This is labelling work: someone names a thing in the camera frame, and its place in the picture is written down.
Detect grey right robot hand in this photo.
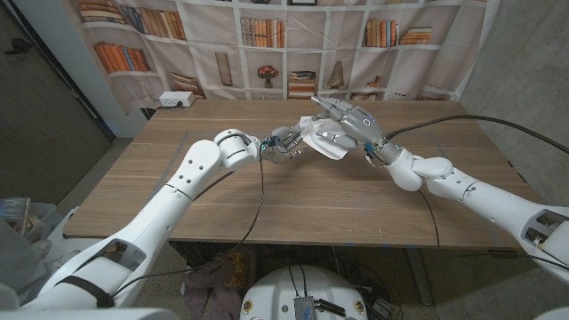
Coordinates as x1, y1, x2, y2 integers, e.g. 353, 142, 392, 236
310, 95, 388, 155

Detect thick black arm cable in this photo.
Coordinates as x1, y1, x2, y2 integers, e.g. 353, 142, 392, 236
384, 113, 569, 156
191, 171, 236, 202

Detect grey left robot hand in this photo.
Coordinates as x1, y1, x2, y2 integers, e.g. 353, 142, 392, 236
260, 124, 312, 165

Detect white power strip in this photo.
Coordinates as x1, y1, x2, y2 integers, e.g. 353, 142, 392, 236
158, 91, 196, 108

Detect crumpled dark cloth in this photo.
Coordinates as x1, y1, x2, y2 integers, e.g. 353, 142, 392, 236
181, 246, 257, 320

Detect grey table leg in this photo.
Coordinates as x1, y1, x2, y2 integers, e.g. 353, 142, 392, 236
406, 247, 435, 308

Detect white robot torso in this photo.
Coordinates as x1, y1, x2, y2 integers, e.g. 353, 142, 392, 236
239, 265, 369, 320

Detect black door handle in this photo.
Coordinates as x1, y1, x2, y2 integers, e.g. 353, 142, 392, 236
4, 37, 32, 55

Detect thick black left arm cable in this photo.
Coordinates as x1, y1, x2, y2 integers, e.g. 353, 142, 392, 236
191, 171, 236, 202

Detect small silver box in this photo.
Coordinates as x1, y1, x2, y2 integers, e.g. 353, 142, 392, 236
293, 296, 317, 320

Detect white shipping package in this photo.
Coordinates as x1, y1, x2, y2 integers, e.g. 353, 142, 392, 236
297, 115, 352, 161

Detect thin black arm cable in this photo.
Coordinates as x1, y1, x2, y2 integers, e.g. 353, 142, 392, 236
416, 188, 441, 250
110, 148, 266, 298

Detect person's grey trouser leg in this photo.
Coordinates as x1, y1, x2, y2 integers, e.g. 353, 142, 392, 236
0, 217, 48, 306

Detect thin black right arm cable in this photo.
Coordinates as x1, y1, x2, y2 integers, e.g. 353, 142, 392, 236
416, 188, 441, 250

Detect printed bookshelf backdrop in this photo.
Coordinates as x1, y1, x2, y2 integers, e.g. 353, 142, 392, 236
61, 0, 501, 116

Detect black bar on torso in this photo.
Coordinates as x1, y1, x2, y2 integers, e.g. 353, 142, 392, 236
314, 298, 347, 317

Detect dark door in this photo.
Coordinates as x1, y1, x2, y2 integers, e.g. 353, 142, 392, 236
0, 0, 113, 205

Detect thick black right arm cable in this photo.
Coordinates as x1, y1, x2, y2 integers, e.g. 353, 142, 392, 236
384, 113, 569, 156

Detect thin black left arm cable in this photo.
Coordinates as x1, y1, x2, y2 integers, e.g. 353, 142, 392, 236
110, 148, 266, 298

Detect clear plastic bin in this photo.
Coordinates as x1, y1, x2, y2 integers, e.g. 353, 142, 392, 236
0, 197, 63, 244

